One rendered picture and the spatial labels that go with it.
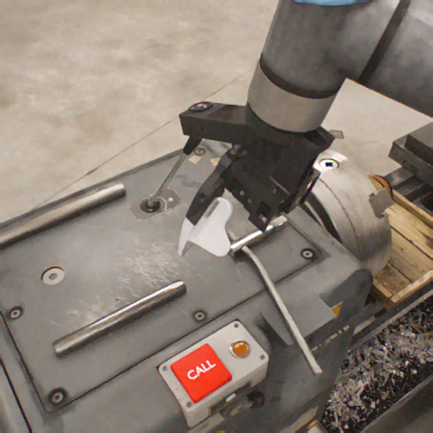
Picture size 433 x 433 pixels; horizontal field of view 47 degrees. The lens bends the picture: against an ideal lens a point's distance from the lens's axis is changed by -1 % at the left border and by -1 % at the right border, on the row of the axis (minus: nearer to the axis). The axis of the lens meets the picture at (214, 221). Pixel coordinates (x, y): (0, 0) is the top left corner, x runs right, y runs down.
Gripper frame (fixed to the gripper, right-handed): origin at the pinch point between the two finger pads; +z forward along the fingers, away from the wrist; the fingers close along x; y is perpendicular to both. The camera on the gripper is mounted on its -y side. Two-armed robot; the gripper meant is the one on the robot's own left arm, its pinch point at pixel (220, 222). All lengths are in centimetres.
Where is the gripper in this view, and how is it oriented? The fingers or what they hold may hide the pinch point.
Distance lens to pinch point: 62.2
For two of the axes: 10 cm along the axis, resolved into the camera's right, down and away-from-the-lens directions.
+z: -2.2, 6.0, 7.7
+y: 6.8, 6.6, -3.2
